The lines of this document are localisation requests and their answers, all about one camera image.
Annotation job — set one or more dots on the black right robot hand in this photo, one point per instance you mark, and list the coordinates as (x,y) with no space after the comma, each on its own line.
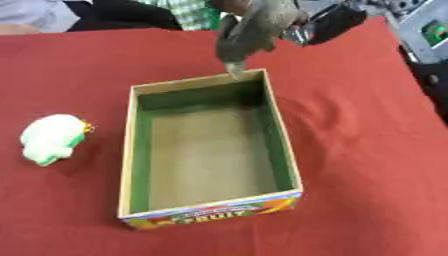
(335,23)

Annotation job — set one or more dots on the grey soft toy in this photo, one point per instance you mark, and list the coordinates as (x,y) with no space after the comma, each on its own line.
(256,26)

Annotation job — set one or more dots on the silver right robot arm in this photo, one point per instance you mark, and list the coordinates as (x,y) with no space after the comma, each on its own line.
(421,30)

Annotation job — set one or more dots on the tan cardboard box green inside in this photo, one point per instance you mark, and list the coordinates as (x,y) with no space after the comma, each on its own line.
(210,156)

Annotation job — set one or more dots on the person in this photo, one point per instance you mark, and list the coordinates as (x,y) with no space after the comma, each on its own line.
(35,13)
(128,13)

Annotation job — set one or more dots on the white and green soft toy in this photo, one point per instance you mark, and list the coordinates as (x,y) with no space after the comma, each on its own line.
(51,136)

